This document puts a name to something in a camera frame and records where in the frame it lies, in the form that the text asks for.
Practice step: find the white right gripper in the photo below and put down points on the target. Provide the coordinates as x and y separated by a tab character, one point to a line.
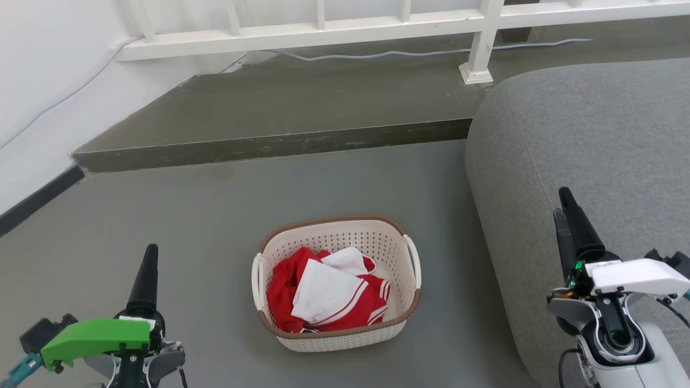
636	277

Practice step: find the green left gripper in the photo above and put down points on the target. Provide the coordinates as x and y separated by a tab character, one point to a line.
97	337

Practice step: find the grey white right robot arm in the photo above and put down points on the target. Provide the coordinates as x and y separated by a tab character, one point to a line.
609	345

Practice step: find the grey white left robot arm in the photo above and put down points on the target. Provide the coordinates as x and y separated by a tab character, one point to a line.
161	364

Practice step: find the cream laundry basket brown rim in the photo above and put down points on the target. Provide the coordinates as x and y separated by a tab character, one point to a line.
329	237

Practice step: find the grey fabric sofa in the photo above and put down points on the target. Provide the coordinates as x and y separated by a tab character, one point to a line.
593	151

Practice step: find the black baseboard strip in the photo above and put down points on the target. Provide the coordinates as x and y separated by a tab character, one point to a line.
38	198

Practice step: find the red and white garment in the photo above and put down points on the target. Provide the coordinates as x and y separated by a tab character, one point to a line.
329	293

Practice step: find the white railing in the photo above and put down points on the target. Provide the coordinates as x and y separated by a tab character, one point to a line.
302	33

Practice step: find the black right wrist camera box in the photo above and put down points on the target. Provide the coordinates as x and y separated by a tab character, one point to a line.
674	261

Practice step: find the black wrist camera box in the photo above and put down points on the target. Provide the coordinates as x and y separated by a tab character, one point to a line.
40	331
674	261

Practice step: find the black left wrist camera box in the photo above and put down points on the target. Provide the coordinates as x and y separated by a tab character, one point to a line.
40	331

